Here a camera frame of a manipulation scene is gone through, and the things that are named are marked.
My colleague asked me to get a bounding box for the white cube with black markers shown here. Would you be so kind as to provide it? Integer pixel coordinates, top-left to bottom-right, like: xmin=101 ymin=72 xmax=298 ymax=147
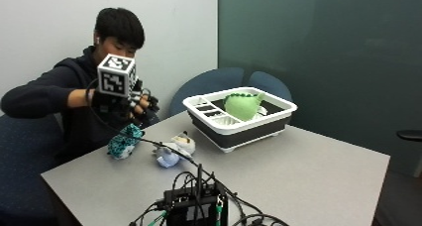
xmin=96 ymin=53 xmax=139 ymax=98

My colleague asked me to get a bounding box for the teal spotted soft toy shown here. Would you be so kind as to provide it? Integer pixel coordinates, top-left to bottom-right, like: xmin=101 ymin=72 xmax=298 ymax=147
xmin=107 ymin=122 xmax=147 ymax=161

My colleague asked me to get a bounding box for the blue chair with wide back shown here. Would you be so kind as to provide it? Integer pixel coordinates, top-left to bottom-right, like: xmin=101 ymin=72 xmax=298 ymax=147
xmin=168 ymin=66 xmax=247 ymax=118

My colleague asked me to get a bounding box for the pale blue and white soft toy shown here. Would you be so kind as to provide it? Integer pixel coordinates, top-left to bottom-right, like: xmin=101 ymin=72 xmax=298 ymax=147
xmin=152 ymin=130 xmax=199 ymax=169

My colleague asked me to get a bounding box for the green soft toy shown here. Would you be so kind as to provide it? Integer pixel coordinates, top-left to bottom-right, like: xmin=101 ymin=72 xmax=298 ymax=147
xmin=221 ymin=91 xmax=267 ymax=122

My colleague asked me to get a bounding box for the person in dark hoodie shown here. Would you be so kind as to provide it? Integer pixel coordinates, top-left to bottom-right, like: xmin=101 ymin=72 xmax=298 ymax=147
xmin=0 ymin=7 xmax=163 ymax=165

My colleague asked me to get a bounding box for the white and grey dish basin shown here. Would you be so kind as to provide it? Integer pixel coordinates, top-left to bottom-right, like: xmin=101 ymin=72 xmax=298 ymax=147
xmin=181 ymin=85 xmax=300 ymax=154

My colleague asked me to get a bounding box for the blue chair with narrow back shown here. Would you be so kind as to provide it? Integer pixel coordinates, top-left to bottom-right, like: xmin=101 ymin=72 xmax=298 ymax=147
xmin=245 ymin=70 xmax=294 ymax=103

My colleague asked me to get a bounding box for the blue upholstered seat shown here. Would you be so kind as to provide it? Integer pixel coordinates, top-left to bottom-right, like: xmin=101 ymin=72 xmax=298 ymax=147
xmin=0 ymin=112 xmax=69 ymax=226

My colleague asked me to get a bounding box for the black electronics box with antennas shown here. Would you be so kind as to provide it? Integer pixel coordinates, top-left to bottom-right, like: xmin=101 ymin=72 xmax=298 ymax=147
xmin=163 ymin=164 xmax=231 ymax=226

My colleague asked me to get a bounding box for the black chair armrest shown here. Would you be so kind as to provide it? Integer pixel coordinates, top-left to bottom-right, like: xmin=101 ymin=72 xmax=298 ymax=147
xmin=396 ymin=129 xmax=422 ymax=143

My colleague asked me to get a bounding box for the long black glove cable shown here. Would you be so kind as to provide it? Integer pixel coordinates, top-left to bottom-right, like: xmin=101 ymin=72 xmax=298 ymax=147
xmin=84 ymin=77 xmax=248 ymax=217

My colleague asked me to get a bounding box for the green cable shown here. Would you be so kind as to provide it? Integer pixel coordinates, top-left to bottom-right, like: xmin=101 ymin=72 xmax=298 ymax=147
xmin=213 ymin=193 xmax=224 ymax=226

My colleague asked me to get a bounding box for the looped black cable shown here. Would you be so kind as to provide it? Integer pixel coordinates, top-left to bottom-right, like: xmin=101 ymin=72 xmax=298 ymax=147
xmin=229 ymin=213 xmax=292 ymax=226

